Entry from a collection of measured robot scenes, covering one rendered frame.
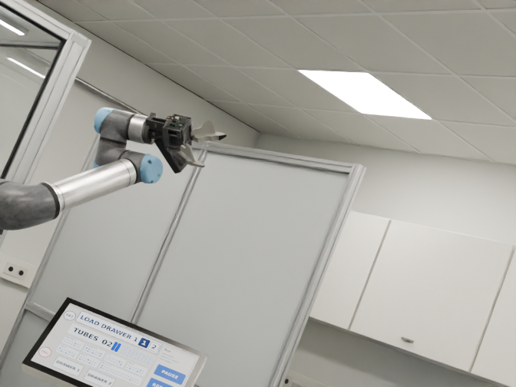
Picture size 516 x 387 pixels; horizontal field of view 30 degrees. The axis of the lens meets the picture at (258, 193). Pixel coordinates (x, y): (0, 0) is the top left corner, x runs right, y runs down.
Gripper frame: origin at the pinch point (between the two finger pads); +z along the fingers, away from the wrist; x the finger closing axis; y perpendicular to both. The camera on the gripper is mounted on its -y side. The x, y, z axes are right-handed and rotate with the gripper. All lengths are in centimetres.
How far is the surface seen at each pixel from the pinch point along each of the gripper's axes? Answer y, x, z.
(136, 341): -85, -2, -31
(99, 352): -83, -12, -39
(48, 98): -14, 24, -68
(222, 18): -95, 228, -99
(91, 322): -81, -2, -47
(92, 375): -83, -21, -37
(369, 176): -245, 315, -32
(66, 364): -81, -21, -46
